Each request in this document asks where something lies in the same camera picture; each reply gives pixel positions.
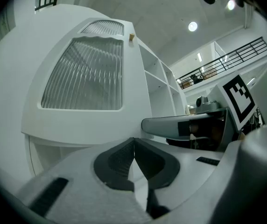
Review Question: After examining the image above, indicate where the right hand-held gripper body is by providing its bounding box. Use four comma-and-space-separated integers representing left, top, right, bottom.
190, 70, 258, 151

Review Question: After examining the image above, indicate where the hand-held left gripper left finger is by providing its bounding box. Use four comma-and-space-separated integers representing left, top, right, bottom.
16, 138, 153, 224

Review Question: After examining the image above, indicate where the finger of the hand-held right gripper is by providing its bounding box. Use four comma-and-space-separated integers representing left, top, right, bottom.
141, 112, 227, 139

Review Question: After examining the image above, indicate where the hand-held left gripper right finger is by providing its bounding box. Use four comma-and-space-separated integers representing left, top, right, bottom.
133, 138, 241, 219

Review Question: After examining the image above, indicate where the white shelf cabinet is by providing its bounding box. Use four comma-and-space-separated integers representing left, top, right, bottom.
25, 41, 188, 178

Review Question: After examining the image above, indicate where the white glass cabinet door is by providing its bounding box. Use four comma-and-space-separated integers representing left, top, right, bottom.
21, 17, 154, 147

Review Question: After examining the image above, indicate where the black mezzanine railing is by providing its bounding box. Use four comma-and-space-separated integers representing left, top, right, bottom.
176, 36, 267, 90

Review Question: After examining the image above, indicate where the round ceiling light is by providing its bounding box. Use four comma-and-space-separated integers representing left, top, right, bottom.
187, 21, 198, 32

